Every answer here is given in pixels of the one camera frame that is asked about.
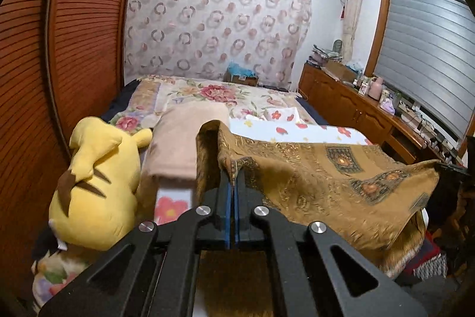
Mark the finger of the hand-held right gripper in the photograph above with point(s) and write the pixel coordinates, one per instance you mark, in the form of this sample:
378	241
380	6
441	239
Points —
451	169

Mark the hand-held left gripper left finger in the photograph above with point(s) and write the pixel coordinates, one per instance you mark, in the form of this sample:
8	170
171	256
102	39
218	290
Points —
225	228

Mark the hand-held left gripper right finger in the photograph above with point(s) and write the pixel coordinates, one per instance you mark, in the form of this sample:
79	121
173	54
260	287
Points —
237	228

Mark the brown patterned shirt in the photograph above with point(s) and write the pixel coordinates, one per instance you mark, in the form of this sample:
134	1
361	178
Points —
315	183

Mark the pink tissue pack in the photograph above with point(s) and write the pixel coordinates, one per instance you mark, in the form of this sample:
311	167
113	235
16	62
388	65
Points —
388	105

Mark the person's patterned clothing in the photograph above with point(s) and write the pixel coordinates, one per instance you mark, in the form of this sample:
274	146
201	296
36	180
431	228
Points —
432	265

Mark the beige folded cloth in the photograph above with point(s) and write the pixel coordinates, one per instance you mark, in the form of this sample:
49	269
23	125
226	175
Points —
178	138

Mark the pink thermos jug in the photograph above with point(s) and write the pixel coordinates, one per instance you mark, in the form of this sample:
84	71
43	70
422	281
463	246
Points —
374	88

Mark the grey window blind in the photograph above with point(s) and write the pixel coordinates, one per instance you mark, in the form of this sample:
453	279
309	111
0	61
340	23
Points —
423	57

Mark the wooden cabinet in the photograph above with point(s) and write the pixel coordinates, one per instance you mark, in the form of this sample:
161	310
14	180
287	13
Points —
345	105

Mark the yellow plush toy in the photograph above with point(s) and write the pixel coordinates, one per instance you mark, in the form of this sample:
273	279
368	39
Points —
100	190

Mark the black flat device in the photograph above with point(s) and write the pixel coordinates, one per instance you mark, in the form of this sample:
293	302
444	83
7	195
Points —
276	88

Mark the open cardboard box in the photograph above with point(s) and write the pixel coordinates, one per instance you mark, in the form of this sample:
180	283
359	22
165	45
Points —
339	72

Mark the stack of folded cloths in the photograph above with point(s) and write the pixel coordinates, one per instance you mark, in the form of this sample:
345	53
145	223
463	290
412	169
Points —
324	55

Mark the pale floral cloth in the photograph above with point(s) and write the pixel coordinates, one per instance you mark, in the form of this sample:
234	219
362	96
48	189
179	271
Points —
55	280

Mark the white tied curtain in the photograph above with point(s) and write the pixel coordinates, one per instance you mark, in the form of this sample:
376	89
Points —
350	12

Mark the circle-patterned sheer curtain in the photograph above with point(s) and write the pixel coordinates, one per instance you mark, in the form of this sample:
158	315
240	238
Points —
215	16

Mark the louvered wooden wardrobe door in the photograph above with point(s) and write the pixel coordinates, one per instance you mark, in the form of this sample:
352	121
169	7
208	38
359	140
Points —
26	98
89	34

